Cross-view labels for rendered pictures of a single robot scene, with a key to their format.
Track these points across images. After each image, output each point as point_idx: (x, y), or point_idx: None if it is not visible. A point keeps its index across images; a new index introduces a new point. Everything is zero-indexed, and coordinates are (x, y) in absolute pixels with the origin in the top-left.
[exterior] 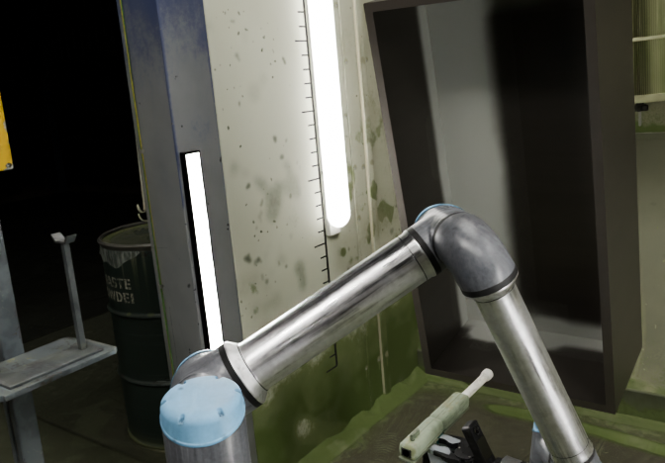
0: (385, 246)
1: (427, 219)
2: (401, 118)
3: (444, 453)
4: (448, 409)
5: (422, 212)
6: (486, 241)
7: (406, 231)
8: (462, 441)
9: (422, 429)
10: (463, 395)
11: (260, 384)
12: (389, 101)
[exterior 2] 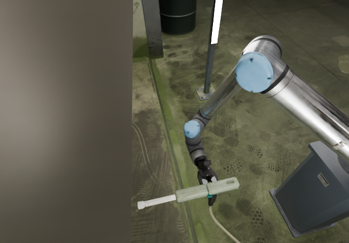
0: (302, 81)
1: (277, 58)
2: (14, 217)
3: (215, 177)
4: (196, 188)
5: (269, 67)
6: (265, 38)
7: (289, 69)
8: (201, 177)
9: (222, 184)
10: (177, 192)
11: None
12: (61, 173)
